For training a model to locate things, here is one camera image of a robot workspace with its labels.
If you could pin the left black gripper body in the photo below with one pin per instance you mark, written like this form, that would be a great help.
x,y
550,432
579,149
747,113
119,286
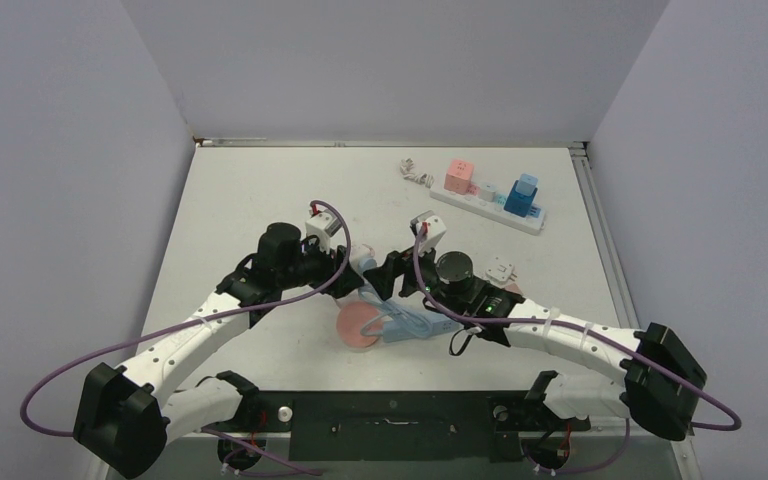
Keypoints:
x,y
313,265

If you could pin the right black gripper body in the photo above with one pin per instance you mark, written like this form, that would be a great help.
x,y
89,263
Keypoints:
x,y
403,263

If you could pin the white cube adapter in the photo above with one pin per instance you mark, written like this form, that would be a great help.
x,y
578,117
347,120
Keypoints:
x,y
362,258

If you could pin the pink round disc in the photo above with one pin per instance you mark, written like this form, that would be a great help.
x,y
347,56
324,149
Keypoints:
x,y
358,325

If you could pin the blue power strip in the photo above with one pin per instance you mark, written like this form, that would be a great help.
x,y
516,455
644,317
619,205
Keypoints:
x,y
409,325

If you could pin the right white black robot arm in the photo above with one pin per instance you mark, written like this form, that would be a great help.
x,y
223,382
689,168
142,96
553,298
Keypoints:
x,y
648,376

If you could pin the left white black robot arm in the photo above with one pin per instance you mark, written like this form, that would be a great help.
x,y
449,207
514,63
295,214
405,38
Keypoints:
x,y
128,414

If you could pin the white flat plug adapter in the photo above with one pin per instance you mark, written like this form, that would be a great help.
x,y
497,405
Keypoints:
x,y
500,271

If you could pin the small pink plug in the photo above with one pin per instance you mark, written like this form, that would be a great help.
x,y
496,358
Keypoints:
x,y
513,289

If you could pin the small white plug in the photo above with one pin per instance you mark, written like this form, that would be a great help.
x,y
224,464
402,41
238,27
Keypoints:
x,y
487,192

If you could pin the light blue plug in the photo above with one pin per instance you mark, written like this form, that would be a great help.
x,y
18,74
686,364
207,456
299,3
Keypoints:
x,y
526,185

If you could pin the pink cube adapter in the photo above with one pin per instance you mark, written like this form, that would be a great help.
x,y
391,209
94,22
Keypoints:
x,y
458,177

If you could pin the dark blue cube adapter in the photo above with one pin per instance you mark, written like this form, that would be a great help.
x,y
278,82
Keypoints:
x,y
517,204

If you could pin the white power strip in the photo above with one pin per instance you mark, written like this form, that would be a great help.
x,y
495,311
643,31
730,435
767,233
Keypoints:
x,y
533,223

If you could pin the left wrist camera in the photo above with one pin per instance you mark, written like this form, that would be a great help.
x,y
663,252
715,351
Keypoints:
x,y
321,227

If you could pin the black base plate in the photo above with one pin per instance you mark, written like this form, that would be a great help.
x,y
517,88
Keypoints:
x,y
406,426

